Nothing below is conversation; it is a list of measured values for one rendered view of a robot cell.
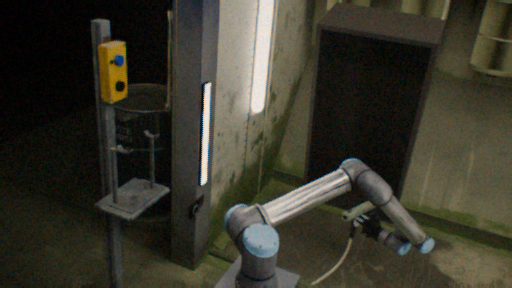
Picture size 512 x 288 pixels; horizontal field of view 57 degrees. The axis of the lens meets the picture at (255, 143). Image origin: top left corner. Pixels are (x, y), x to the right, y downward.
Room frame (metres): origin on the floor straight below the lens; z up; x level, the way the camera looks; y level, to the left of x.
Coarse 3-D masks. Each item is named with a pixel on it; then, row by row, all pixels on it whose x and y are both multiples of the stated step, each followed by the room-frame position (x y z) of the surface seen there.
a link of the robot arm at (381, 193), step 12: (360, 180) 1.91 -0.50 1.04; (372, 180) 1.89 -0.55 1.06; (372, 192) 1.86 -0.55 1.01; (384, 192) 1.86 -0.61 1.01; (372, 204) 1.88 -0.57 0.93; (384, 204) 1.86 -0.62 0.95; (396, 204) 1.92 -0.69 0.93; (396, 216) 1.92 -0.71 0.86; (408, 216) 1.97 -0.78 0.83; (408, 228) 1.96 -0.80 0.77; (420, 228) 2.02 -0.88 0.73; (408, 240) 2.09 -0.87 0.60; (420, 240) 2.01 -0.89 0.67; (432, 240) 2.03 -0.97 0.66
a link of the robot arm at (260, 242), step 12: (252, 228) 1.64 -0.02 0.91; (264, 228) 1.65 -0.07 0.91; (240, 240) 1.63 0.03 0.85; (252, 240) 1.56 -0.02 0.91; (264, 240) 1.57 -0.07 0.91; (276, 240) 1.58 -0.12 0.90; (240, 252) 1.60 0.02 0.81; (252, 252) 1.54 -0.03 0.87; (264, 252) 1.53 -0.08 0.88; (276, 252) 1.57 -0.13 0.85; (252, 264) 1.53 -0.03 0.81; (264, 264) 1.53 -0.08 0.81; (252, 276) 1.53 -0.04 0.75; (264, 276) 1.53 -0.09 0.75
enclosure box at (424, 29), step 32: (320, 32) 2.44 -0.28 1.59; (352, 32) 2.38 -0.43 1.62; (384, 32) 2.35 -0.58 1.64; (416, 32) 2.35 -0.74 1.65; (320, 64) 2.62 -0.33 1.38; (352, 64) 2.78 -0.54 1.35; (384, 64) 2.70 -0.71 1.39; (416, 64) 2.63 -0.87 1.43; (320, 96) 2.73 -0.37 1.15; (352, 96) 2.81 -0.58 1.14; (384, 96) 2.73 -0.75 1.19; (416, 96) 2.65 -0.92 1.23; (320, 128) 2.86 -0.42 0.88; (352, 128) 2.84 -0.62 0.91; (384, 128) 2.76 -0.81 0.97; (416, 128) 2.31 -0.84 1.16; (320, 160) 2.97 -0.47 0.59; (384, 160) 2.79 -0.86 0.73; (352, 192) 2.73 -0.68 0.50
